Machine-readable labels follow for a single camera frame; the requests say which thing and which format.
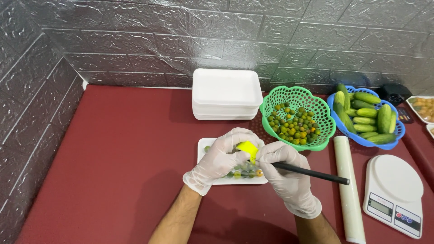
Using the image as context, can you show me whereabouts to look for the person's right hand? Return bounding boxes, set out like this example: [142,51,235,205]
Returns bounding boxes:
[256,141,323,219]

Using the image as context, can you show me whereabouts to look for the person's left hand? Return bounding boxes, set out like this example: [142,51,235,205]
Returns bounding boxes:
[183,128,264,196]

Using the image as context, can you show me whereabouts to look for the yellow paper label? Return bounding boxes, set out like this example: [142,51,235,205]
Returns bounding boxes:
[236,141,259,165]

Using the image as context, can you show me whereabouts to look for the black pen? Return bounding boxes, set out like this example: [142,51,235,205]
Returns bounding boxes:
[271,162,351,186]

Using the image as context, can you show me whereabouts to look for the white foam tray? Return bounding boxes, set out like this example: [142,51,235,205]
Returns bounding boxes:
[197,137,269,185]

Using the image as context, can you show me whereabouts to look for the pile of small green fruits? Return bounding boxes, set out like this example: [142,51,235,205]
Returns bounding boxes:
[267,102,321,146]

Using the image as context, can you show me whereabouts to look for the wrapped small green fruits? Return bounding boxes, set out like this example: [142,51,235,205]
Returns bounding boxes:
[204,145,264,179]

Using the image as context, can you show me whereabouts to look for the green plastic basket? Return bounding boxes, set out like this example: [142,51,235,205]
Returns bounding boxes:
[259,86,337,152]

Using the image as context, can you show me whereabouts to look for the stack of white foam trays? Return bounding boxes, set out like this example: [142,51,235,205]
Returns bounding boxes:
[191,68,264,121]

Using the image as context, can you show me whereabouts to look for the cling film roll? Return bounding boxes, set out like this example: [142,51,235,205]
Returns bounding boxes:
[333,136,367,244]

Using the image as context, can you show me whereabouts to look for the pile of green cucumbers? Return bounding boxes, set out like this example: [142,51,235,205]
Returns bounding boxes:
[332,83,398,145]

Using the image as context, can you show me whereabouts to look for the white kitchen scale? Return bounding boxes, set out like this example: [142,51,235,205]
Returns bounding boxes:
[362,155,425,240]

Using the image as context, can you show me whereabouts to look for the blue plastic basket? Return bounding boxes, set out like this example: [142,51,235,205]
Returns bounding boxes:
[327,86,406,150]

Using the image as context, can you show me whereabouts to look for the black box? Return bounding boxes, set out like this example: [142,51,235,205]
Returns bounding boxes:
[377,83,413,106]

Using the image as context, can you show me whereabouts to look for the dark flat card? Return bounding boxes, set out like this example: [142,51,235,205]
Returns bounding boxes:
[396,106,414,124]

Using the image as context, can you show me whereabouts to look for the foam tray of orange fruits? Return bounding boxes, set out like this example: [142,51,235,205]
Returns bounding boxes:
[406,96,434,125]

